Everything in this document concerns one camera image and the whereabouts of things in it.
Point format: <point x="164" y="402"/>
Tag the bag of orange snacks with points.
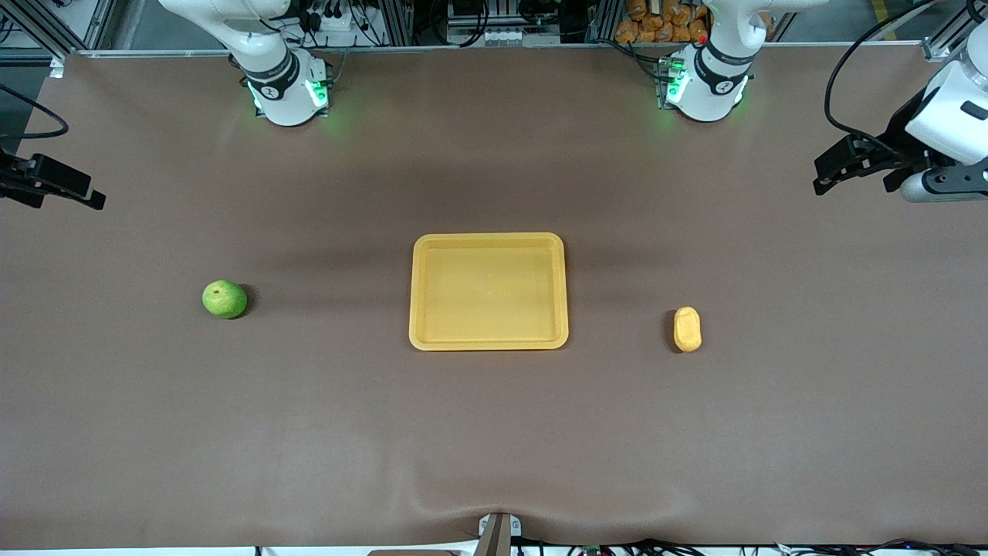
<point x="656" y="27"/>

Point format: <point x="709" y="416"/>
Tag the white power strip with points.
<point x="340" y="35"/>

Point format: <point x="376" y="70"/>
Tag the yellow plastic tray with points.
<point x="488" y="292"/>

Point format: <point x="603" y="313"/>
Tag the aluminium frame strut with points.
<point x="953" y="35"/>
<point x="46" y="27"/>

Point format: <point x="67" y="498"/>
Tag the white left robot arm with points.
<point x="718" y="69"/>

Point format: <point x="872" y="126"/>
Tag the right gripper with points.
<point x="15" y="180"/>

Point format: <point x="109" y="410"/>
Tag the green apple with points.
<point x="224" y="300"/>

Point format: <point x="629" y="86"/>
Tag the brown table mat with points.
<point x="494" y="432"/>

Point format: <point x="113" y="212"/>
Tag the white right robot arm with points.
<point x="270" y="46"/>

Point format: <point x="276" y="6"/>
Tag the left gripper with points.
<point x="900" y="133"/>

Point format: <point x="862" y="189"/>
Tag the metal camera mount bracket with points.
<point x="496" y="534"/>

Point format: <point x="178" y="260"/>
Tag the yellow potato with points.
<point x="687" y="330"/>

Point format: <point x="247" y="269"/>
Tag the aluminium table edge rail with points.
<point x="494" y="49"/>

